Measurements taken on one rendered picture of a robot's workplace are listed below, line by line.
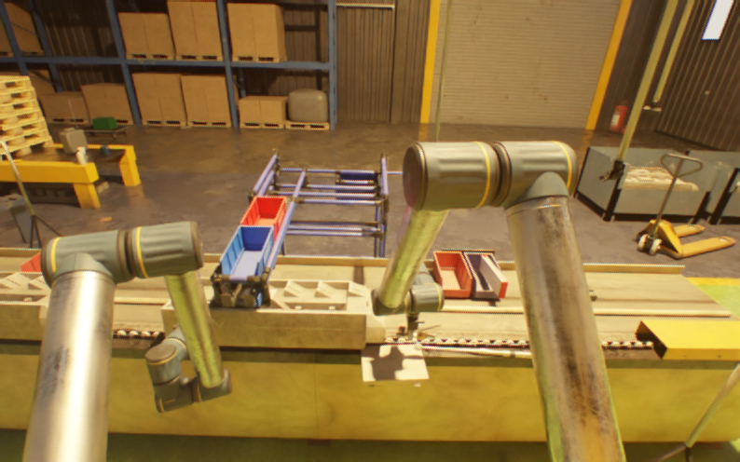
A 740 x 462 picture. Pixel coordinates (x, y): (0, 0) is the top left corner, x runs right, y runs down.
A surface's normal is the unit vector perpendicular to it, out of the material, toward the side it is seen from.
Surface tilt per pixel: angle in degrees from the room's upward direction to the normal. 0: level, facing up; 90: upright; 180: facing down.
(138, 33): 90
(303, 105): 91
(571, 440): 64
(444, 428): 91
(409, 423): 90
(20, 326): 80
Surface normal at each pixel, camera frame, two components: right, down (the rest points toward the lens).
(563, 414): -0.71, -0.10
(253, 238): 0.00, 0.51
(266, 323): 0.00, 0.30
